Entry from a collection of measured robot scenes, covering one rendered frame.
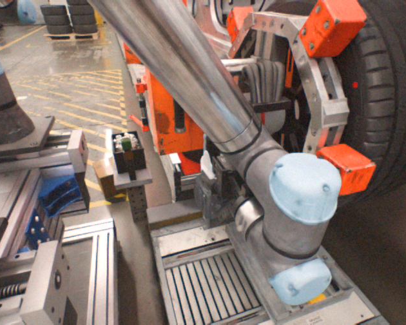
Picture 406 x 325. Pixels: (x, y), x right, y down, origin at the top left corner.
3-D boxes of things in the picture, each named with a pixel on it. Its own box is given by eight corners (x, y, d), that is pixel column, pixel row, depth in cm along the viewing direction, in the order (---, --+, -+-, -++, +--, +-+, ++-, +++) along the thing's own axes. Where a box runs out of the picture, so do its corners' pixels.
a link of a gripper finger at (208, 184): (214, 164, 58) (235, 186, 51) (214, 171, 59) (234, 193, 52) (195, 170, 56) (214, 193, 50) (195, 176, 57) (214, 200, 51)
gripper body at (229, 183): (244, 148, 52) (276, 184, 43) (240, 182, 57) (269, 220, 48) (209, 155, 50) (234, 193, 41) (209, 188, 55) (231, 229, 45)
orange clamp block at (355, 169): (335, 167, 62) (365, 190, 55) (308, 173, 60) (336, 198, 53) (344, 142, 58) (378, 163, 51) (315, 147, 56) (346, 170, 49)
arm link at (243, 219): (281, 238, 44) (239, 251, 42) (268, 219, 48) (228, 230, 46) (290, 206, 40) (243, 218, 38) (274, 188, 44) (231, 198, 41)
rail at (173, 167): (189, 192, 152) (187, 162, 140) (173, 195, 150) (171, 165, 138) (140, 79, 347) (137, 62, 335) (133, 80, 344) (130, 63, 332)
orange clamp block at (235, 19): (260, 29, 82) (252, 6, 83) (237, 31, 80) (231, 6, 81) (251, 44, 89) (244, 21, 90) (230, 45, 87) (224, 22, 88)
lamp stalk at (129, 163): (137, 180, 116) (129, 141, 105) (129, 182, 116) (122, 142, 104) (136, 177, 119) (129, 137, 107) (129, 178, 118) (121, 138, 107)
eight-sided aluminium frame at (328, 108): (309, 235, 74) (382, 24, 44) (289, 240, 73) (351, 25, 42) (232, 146, 117) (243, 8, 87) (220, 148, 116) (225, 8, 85)
